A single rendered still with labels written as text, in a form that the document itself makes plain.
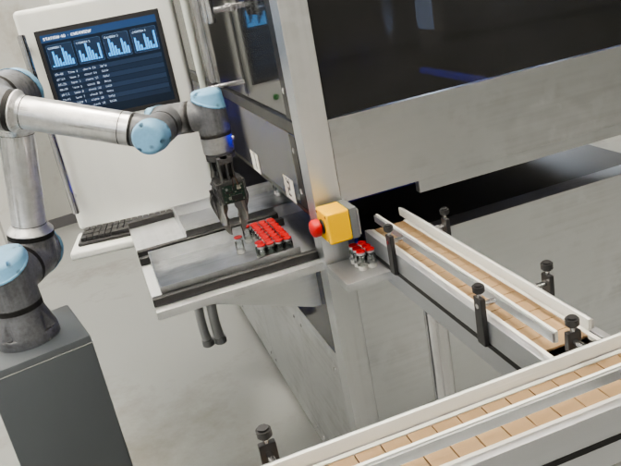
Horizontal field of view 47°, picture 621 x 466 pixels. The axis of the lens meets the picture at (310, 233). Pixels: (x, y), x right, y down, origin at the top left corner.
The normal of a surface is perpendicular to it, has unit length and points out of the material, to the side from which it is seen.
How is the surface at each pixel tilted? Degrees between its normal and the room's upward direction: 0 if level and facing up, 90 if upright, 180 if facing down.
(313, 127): 90
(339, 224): 90
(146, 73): 90
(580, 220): 90
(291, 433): 0
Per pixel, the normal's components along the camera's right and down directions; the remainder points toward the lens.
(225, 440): -0.18, -0.92
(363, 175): 0.33, 0.29
